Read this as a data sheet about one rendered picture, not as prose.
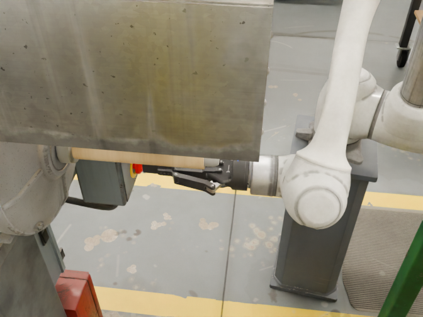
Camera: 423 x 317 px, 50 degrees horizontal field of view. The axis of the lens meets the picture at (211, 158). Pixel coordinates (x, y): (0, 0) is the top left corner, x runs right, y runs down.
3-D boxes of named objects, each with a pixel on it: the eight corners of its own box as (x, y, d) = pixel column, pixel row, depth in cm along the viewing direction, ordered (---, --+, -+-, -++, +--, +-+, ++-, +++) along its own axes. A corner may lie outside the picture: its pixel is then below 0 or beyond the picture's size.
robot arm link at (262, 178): (274, 177, 105) (248, 174, 105) (277, 146, 99) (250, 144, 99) (273, 205, 98) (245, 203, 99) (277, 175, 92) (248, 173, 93)
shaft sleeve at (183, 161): (81, 155, 64) (72, 161, 61) (80, 133, 64) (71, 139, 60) (206, 165, 63) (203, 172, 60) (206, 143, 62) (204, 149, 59)
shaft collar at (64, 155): (70, 156, 66) (56, 166, 61) (68, 126, 64) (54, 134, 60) (83, 158, 65) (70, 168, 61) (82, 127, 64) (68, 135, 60)
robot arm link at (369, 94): (321, 110, 155) (333, 52, 140) (375, 125, 148) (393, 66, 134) (305, 136, 144) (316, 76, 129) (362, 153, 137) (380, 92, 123)
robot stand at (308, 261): (278, 237, 209) (297, 114, 163) (339, 249, 204) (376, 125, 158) (269, 287, 189) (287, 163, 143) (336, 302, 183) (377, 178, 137)
